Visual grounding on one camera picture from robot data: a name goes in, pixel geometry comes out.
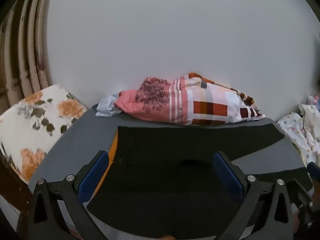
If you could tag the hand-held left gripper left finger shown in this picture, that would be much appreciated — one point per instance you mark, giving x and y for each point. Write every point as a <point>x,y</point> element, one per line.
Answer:
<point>93,177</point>

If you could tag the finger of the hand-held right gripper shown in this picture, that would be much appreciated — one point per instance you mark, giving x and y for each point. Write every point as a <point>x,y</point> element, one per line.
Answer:
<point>301,197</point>
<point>313,169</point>

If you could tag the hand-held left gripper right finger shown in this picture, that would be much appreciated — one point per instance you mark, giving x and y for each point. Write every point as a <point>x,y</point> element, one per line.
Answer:
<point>228,177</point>

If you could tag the black pants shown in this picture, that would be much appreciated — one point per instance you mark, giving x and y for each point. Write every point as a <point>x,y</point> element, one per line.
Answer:
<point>162,150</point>

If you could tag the white polka dot cloth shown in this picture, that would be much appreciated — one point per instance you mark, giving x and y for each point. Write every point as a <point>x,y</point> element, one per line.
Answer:
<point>297,127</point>

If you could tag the light blue striped cloth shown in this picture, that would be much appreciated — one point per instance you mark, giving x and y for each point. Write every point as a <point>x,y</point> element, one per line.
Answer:
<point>106,106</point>

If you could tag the white floral cushion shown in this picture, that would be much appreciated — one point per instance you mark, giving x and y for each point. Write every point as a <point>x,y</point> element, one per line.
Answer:
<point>37,130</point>

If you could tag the dark wooden furniture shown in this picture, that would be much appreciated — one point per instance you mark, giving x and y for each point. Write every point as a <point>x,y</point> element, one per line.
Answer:
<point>12,187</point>

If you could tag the pink patchwork pillow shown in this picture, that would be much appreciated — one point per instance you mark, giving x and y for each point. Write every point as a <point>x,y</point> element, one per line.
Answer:
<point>200,100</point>

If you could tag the beige patterned curtain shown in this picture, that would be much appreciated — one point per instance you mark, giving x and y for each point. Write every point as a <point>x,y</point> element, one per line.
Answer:
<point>30,55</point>

